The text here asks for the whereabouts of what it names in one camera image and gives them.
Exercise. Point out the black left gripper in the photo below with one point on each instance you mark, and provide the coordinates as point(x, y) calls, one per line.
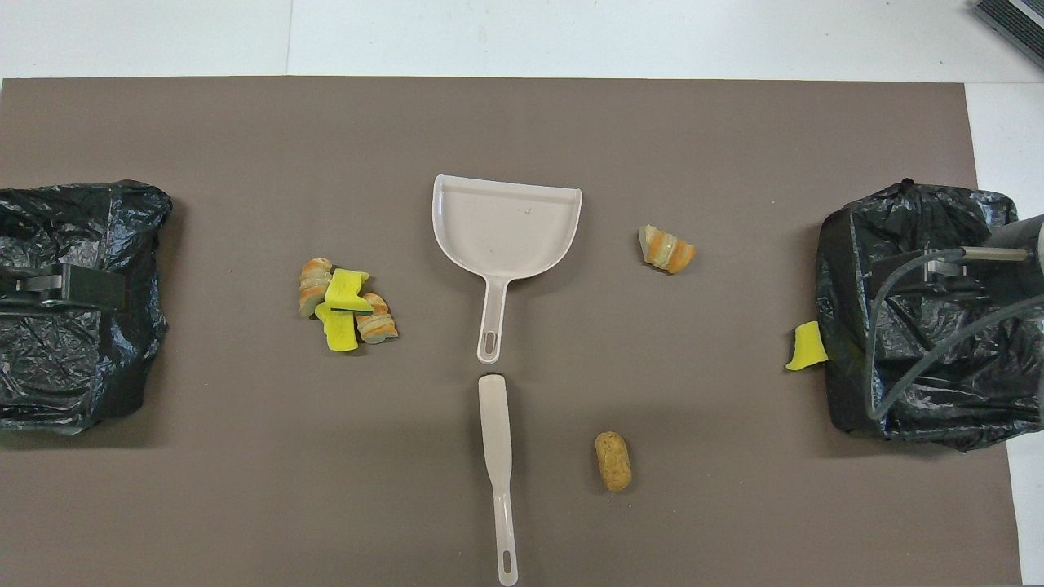
point(94, 287)

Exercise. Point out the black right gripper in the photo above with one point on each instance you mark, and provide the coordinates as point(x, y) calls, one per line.
point(954, 285)

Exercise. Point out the yellow green sponge piece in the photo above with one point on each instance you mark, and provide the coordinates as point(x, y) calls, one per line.
point(807, 346)
point(347, 289)
point(338, 334)

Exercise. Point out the beige plastic dustpan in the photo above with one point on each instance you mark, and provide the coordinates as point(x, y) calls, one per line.
point(506, 228)

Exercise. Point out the beige hand brush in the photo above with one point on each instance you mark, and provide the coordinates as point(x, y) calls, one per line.
point(495, 424)

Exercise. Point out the black bag lined bin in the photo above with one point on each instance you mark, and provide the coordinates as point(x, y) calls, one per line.
point(979, 408)
point(81, 367)

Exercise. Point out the dark ribbed grille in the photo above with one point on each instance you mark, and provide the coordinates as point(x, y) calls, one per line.
point(1015, 20)

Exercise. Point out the brown bread roll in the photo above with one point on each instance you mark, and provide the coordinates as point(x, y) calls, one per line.
point(613, 462)

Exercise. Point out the brown table mat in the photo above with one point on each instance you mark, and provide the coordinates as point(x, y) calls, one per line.
point(522, 122)

